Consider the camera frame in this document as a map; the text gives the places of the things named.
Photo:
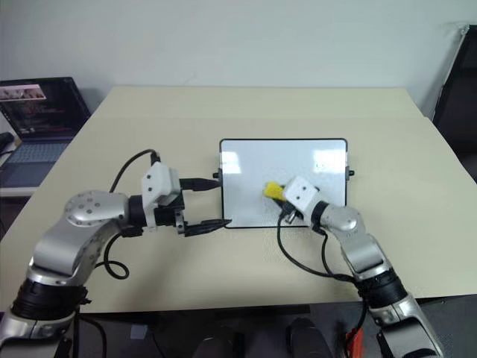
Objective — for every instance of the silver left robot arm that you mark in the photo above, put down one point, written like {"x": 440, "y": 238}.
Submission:
{"x": 71, "y": 242}

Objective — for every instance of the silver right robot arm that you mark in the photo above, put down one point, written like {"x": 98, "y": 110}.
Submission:
{"x": 357, "y": 246}

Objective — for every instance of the yellow whiteboard eraser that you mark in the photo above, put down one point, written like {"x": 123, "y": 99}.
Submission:
{"x": 273, "y": 189}

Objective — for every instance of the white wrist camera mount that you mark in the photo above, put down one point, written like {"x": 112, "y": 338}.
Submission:
{"x": 301, "y": 192}
{"x": 155, "y": 186}

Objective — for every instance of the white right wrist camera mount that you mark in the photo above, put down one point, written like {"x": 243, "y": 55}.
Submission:
{"x": 301, "y": 192}

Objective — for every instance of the orange red object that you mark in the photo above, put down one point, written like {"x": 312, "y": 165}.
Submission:
{"x": 354, "y": 341}

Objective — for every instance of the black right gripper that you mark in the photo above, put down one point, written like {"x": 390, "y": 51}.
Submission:
{"x": 294, "y": 213}

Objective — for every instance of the small black device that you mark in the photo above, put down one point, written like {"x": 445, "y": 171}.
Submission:
{"x": 5, "y": 141}

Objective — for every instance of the grey tape piece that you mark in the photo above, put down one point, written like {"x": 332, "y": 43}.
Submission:
{"x": 138, "y": 331}

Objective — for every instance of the dark rounded shape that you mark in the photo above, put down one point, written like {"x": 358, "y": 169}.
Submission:
{"x": 305, "y": 337}
{"x": 220, "y": 347}

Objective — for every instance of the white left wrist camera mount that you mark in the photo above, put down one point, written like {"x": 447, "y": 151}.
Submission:
{"x": 155, "y": 186}

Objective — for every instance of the black chair back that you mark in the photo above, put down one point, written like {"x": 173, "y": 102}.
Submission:
{"x": 458, "y": 112}

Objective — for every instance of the small black-framed whiteboard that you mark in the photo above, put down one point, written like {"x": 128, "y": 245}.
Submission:
{"x": 261, "y": 160}

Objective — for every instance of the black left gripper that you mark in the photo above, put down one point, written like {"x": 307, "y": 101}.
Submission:
{"x": 169, "y": 214}

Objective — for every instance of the open dark laptop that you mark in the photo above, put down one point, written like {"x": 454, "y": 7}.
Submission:
{"x": 41, "y": 112}

